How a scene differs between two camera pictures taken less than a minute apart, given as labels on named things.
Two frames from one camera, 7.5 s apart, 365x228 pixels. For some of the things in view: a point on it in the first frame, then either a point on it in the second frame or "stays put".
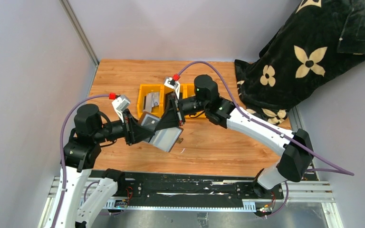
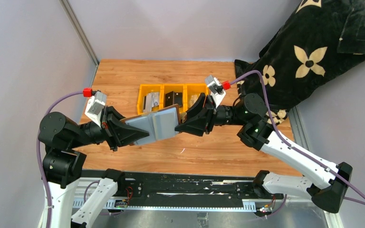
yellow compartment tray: (151, 99) stays put
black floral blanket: (317, 37) stays put
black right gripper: (178, 109) -> (208, 115)
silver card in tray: (152, 99) stays put
